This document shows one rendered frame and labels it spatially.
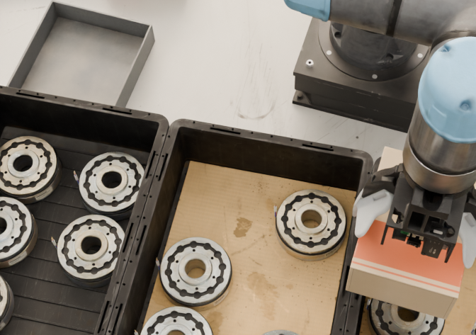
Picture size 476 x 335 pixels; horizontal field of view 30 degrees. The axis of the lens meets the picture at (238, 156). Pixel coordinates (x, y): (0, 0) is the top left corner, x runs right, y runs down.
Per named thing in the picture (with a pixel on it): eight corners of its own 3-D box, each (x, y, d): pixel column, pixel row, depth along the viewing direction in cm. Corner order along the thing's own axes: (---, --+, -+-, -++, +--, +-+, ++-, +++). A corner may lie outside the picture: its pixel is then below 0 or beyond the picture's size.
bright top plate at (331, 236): (287, 183, 133) (287, 180, 132) (353, 200, 131) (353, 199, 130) (267, 242, 128) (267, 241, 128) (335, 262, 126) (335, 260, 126)
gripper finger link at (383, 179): (350, 190, 98) (404, 173, 90) (354, 178, 98) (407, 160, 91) (383, 210, 99) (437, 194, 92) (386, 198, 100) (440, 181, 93)
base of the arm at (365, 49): (353, -15, 156) (358, -52, 147) (432, 18, 153) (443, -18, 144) (314, 49, 150) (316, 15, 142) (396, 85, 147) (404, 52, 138)
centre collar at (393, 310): (392, 292, 124) (393, 290, 123) (428, 299, 123) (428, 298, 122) (386, 325, 121) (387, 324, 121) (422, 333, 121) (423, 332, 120)
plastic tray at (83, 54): (57, 15, 169) (51, -2, 164) (155, 40, 165) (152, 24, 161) (-4, 133, 157) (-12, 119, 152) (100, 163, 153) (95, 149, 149)
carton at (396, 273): (377, 174, 112) (384, 146, 105) (473, 200, 110) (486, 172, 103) (345, 290, 105) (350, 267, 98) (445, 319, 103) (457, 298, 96)
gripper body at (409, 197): (376, 246, 93) (389, 196, 82) (395, 175, 97) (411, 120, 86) (448, 266, 92) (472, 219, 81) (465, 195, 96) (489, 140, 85)
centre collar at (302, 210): (299, 200, 131) (299, 199, 130) (331, 209, 130) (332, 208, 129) (290, 230, 128) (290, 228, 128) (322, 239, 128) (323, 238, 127)
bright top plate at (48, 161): (8, 130, 139) (7, 129, 138) (67, 146, 137) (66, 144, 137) (-20, 186, 134) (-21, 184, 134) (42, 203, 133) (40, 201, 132)
